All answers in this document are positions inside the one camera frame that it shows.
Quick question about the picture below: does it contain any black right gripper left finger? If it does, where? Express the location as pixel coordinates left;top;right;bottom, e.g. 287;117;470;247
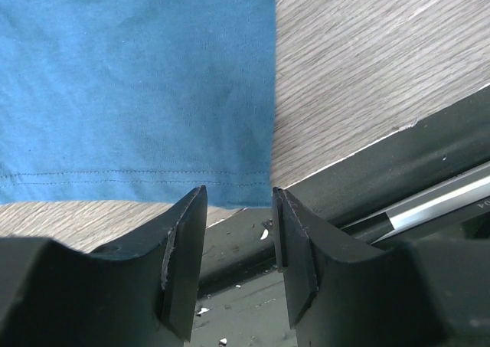
1;186;207;346

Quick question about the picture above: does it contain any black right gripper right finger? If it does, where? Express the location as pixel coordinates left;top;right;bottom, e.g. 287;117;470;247
273;188;489;346

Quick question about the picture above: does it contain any dark blue t-shirt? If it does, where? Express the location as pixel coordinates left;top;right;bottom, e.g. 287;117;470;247
1;0;276;208

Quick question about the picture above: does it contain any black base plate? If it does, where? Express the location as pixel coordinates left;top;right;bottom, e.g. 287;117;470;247
191;88;489;346

